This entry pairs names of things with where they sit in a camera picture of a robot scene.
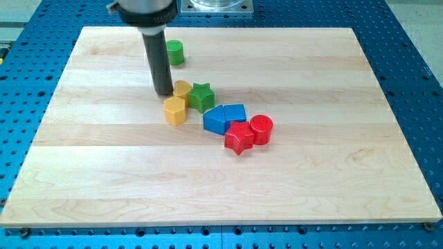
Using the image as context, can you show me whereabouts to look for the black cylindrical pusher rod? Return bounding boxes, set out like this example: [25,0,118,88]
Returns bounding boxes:
[138,26,173,95]

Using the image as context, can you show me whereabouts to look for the green cylinder block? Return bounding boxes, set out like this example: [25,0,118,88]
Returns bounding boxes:
[166,39,185,66]

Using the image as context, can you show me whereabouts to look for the light wooden board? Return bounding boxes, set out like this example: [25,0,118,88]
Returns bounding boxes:
[1,26,442,228]

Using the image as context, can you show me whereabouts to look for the yellow heart block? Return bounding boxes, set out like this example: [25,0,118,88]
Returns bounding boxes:
[173,80,192,107]

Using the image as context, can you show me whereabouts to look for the yellow hexagon block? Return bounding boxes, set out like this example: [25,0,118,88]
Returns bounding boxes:
[163,96,187,126]

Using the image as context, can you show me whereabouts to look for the green star block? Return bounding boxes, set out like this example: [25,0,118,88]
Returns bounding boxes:
[188,83,215,114]

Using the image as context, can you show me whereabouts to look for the blue cube block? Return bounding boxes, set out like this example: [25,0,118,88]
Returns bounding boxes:
[224,104,246,131]

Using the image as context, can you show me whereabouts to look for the blue perforated table plate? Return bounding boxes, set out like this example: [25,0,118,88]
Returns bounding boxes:
[1,0,442,248]

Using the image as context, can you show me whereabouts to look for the red star block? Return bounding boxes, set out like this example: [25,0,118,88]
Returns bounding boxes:
[224,121,255,156]

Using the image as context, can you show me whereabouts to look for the red cylinder block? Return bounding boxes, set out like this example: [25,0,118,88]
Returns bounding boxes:
[250,115,273,145]

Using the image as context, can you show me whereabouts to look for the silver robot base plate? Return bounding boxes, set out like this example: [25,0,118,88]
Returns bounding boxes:
[181,0,254,14]

